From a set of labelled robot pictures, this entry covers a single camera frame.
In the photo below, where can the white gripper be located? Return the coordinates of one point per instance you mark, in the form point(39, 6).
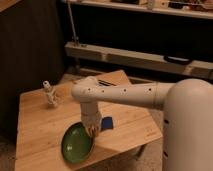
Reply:
point(91, 118)

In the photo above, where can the blue sponge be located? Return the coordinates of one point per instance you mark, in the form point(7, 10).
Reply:
point(106, 123)

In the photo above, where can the black handle on shelf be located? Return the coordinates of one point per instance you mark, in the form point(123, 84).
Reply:
point(177, 61)

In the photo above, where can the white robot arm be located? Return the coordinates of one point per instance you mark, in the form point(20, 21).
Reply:
point(188, 116)

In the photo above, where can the long wooden shelf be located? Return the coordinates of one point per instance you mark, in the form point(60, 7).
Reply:
point(137, 59)

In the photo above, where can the green ceramic bowl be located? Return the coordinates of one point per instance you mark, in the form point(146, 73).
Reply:
point(76, 144)

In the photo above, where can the small white figurine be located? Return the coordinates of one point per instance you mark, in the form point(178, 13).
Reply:
point(51, 94)

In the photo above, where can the metal stand pole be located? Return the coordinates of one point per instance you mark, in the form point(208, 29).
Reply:
point(75, 37)

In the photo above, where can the wooden table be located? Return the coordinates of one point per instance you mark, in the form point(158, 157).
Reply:
point(41, 128)

